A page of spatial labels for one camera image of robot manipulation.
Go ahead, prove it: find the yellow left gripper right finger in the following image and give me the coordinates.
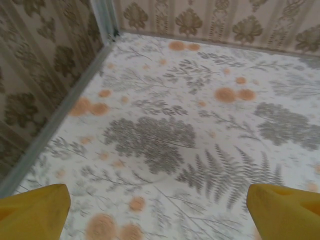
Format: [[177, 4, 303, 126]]
[[246, 184, 320, 240]]

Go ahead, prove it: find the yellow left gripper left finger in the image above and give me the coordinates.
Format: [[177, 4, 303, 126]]
[[0, 183, 71, 240]]

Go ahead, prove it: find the aluminium table edge rail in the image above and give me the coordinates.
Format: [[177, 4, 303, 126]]
[[0, 42, 115, 195]]

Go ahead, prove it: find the aluminium frame post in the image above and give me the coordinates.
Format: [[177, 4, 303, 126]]
[[90, 0, 119, 45]]

